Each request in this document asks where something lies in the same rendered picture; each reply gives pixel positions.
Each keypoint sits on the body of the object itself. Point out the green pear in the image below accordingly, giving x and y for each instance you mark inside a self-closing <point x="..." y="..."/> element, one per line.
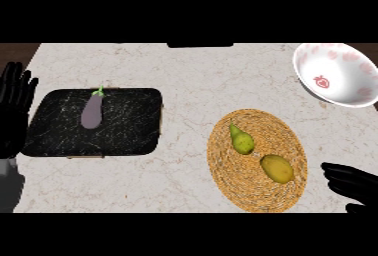
<point x="241" y="140"/>

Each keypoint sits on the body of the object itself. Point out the yellow lemon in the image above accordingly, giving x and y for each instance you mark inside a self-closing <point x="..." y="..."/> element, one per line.
<point x="277" y="168"/>

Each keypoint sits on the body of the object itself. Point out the black marble cutting board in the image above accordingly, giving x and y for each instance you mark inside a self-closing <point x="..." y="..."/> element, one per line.
<point x="94" y="122"/>

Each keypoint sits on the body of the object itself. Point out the purple eggplant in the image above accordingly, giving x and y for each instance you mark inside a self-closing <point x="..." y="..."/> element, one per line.
<point x="92" y="112"/>

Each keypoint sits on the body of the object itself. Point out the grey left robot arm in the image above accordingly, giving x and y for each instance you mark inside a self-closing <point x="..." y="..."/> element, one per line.
<point x="10" y="185"/>

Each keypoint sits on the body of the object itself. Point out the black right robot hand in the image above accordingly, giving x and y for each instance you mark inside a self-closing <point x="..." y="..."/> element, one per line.
<point x="355" y="185"/>

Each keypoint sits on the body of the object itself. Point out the white bowl with pink print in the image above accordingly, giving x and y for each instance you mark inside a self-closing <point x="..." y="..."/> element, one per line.
<point x="340" y="76"/>

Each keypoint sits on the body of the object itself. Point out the round woven straw placemat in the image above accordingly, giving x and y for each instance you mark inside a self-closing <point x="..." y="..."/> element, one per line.
<point x="258" y="160"/>

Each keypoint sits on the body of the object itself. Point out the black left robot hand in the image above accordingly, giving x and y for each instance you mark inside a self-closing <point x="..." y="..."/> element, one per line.
<point x="13" y="110"/>

